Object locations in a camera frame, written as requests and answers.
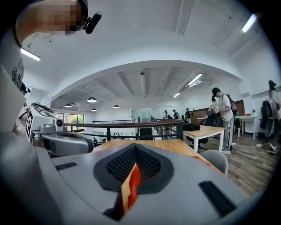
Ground black bag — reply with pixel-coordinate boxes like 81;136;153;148
183;123;201;132

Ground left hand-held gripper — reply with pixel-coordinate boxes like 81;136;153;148
25;102;95;157

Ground black office chair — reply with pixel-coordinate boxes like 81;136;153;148
260;100;275;137

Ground person's grey t-shirt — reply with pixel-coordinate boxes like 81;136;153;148
0;26;28;134

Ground black metal railing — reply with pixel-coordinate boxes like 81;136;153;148
63;120;184;141

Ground black head-worn camera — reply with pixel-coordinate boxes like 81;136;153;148
82;12;102;35

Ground person's head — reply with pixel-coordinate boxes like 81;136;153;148
15;0;88;46

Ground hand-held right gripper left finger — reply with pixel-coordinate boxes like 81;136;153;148
37;142;137;225

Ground grey chair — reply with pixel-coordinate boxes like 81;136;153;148
201;149;229;176

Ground beige storage bag red lining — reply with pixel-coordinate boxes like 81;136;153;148
128;155;211;209

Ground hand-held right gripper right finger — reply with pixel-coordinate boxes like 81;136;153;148
121;143;249;225

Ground wooden table white legs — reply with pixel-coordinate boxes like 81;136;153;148
183;125;226;153

